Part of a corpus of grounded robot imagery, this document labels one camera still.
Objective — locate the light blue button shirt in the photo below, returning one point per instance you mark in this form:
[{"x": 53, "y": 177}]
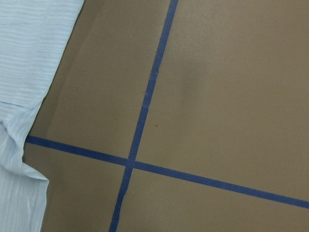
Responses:
[{"x": 33, "y": 37}]

